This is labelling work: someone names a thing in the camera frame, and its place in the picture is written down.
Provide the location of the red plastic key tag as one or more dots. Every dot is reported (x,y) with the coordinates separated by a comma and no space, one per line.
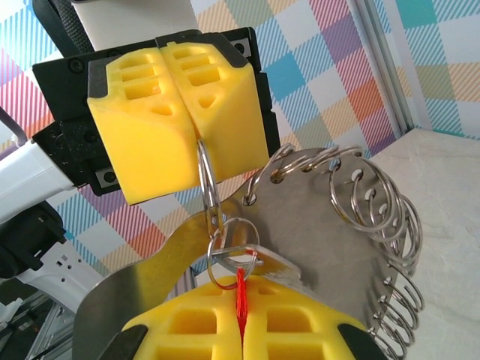
(241,300)

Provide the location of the aluminium frame post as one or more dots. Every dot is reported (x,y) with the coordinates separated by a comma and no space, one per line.
(386,63)

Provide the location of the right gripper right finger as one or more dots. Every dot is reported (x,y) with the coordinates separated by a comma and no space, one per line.
(292,337)

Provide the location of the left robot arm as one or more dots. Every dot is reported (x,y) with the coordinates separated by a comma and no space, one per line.
(30,180)

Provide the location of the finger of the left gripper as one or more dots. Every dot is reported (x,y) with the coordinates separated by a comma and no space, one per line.
(142,150)
(225,112)

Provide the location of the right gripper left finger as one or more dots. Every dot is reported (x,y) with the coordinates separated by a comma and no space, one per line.
(195,337)

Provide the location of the steel band keyring holder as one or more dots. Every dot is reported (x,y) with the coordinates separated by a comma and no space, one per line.
(307,225)

